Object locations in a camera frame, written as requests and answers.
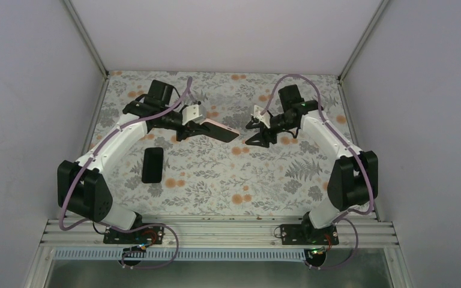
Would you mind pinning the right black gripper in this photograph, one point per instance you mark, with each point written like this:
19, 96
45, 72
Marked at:
263, 136

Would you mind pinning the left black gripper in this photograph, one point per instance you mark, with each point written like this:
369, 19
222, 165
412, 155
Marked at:
189, 130

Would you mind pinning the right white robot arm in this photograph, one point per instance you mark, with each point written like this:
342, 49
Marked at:
354, 176

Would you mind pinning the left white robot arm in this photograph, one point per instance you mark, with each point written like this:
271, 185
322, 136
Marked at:
81, 185

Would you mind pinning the black phone on table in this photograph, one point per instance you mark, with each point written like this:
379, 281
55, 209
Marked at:
152, 170

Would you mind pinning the floral patterned table mat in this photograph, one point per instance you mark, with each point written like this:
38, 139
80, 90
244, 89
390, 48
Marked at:
203, 176

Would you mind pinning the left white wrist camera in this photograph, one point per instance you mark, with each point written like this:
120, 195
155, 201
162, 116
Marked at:
194, 113

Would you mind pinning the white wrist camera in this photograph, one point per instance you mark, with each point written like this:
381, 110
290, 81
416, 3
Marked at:
261, 115
194, 113

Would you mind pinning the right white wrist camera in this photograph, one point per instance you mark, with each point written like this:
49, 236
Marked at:
261, 115

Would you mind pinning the aluminium rail frame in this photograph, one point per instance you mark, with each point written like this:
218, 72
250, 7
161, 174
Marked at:
232, 232

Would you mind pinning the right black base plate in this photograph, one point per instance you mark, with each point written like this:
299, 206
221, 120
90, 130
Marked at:
296, 234

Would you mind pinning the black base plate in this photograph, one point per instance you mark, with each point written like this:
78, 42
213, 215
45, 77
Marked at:
151, 235
296, 234

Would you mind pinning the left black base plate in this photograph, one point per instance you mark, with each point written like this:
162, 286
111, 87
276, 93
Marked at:
151, 235

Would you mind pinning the grey slotted cable duct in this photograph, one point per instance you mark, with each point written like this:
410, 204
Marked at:
183, 254

